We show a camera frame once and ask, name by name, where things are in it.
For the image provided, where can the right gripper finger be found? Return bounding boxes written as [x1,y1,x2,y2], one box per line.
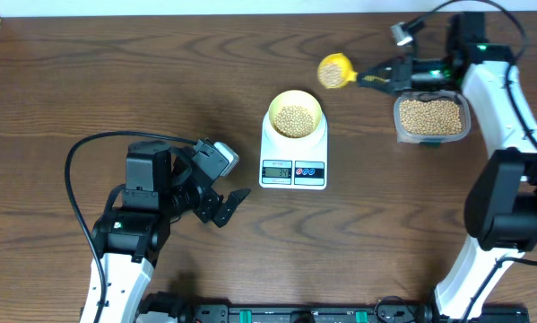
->
[356,57,401,81]
[357,79,400,95]

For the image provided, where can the yellow measuring scoop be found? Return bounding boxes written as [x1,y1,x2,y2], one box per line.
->
[316,53,388,89]

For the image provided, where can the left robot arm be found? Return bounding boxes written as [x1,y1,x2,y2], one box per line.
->
[80,140,250,322]

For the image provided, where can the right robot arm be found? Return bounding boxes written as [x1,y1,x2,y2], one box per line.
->
[354,12,537,322]

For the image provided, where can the soybeans in scoop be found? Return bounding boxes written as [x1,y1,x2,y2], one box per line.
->
[317,63,344,88]

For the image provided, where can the white digital kitchen scale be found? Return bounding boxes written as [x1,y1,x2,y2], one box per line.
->
[258,112,328,190]

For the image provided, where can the yellow plastic bowl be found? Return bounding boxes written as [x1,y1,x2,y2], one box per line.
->
[268,90,323,139]

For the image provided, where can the soybeans in bowl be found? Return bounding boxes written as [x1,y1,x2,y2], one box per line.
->
[274,105,315,138]

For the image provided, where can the clear plastic bean container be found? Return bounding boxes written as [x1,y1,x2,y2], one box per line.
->
[394,91,471,144]

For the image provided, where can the soybeans in container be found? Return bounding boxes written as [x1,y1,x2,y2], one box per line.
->
[399,100,463,135]

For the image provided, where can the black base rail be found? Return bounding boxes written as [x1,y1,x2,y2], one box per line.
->
[137,293,530,323]

